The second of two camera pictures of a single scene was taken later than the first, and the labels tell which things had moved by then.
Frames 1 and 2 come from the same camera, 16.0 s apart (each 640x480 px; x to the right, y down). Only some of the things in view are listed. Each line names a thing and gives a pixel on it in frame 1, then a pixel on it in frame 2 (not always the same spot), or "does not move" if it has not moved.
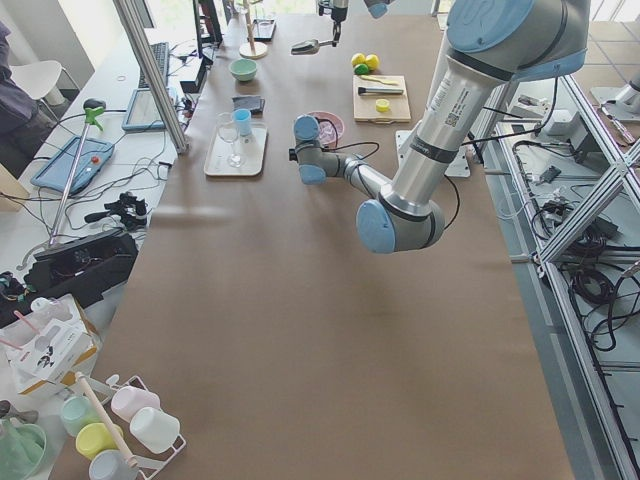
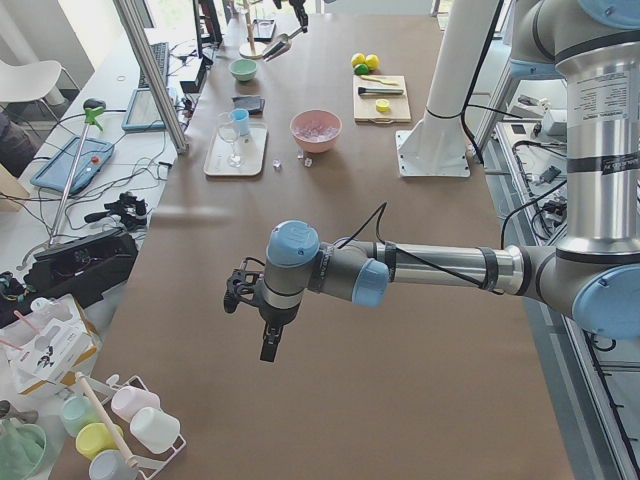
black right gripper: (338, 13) → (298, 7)
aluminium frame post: (152, 73) does not move
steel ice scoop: (308, 47) → (282, 44)
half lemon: (382, 105) does not move
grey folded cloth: (255, 104) does not move
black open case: (84, 268) does not move
